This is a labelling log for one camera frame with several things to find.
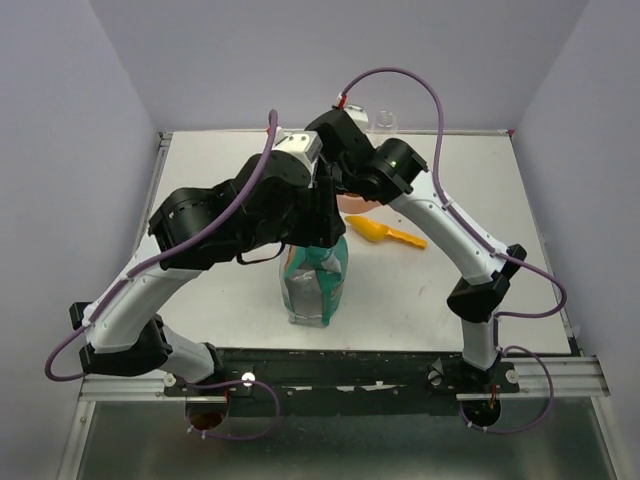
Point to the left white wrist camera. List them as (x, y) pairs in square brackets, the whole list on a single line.
[(305, 146)]

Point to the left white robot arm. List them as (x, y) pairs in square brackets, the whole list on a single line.
[(282, 198)]

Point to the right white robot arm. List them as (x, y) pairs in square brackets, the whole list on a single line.
[(395, 174)]

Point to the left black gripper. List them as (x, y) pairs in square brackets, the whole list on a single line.
[(324, 227)]

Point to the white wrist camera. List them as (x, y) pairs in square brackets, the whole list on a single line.
[(305, 146), (356, 113)]

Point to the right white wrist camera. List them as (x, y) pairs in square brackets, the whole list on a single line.
[(356, 113)]

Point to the pink double pet bowl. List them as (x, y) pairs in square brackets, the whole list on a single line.
[(355, 205)]

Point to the teal dog food bag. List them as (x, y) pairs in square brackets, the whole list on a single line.
[(312, 281)]

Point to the yellow plastic scoop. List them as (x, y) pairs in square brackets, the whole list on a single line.
[(375, 232)]

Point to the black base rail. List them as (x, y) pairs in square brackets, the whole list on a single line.
[(259, 382)]

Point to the clear water bottle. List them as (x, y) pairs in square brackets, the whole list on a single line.
[(384, 123)]

